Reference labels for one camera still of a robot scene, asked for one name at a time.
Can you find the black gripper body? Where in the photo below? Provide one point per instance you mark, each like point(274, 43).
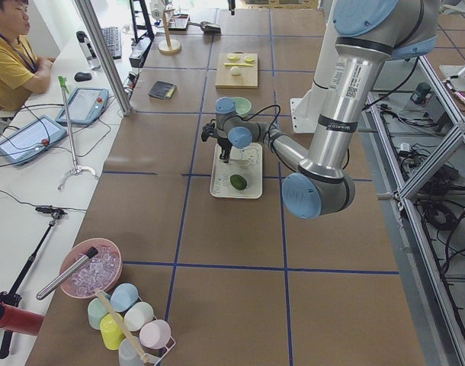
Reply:
point(223, 144)

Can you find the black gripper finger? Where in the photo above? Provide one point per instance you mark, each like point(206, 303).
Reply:
point(225, 153)

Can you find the white bun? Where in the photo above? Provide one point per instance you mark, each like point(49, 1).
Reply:
point(235, 71)

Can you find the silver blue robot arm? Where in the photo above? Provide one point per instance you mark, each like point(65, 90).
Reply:
point(368, 34)

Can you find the light green bowl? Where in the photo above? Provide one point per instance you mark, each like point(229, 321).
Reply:
point(243, 106)

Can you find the pink bowl with ice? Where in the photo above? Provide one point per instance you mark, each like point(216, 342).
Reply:
point(101, 272)

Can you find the white rectangular tray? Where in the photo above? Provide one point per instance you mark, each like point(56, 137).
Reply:
point(219, 182)

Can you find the dark grey sponge cloth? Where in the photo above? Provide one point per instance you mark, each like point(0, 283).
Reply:
point(162, 90)

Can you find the wooden cutting board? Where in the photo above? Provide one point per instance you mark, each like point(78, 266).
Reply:
point(248, 78)

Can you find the yellow toy knife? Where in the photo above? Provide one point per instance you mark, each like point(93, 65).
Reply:
point(238, 64)

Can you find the wooden mug tree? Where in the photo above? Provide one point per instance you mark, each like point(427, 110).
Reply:
point(168, 46)

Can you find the metal scoop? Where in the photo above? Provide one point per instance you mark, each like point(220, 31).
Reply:
point(207, 27)

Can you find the wooden glass tray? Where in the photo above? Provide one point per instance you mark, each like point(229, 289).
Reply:
point(178, 22)

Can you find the black keyboard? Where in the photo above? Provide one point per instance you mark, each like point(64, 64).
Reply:
point(112, 38)

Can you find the metal grabber stick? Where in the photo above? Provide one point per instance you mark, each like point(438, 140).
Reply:
point(76, 168)

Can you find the black computer mouse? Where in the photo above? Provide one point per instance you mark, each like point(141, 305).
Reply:
point(82, 76)

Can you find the metal muddler rod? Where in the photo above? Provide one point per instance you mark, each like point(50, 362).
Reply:
point(56, 282)

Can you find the blue cup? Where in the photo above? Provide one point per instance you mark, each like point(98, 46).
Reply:
point(124, 296)

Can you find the teach pendant near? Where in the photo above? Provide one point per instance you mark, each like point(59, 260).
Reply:
point(30, 141)

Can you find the white cup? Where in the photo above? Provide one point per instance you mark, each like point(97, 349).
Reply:
point(138, 315)

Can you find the pink cup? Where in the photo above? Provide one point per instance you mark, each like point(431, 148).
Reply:
point(155, 334)

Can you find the person in yellow shirt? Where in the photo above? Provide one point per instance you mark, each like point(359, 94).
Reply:
point(22, 72)

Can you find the green cup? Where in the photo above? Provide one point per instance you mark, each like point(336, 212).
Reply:
point(96, 311)

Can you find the yellow cup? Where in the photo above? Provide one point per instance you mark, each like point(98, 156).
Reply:
point(111, 333)

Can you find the grey cup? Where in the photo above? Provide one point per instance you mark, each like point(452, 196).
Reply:
point(127, 355)

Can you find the black tripod stick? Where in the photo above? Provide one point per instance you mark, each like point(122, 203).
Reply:
point(12, 297)

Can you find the red bottle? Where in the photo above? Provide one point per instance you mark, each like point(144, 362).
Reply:
point(19, 320)

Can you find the aluminium frame post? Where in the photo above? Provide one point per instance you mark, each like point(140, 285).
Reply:
point(93, 26)

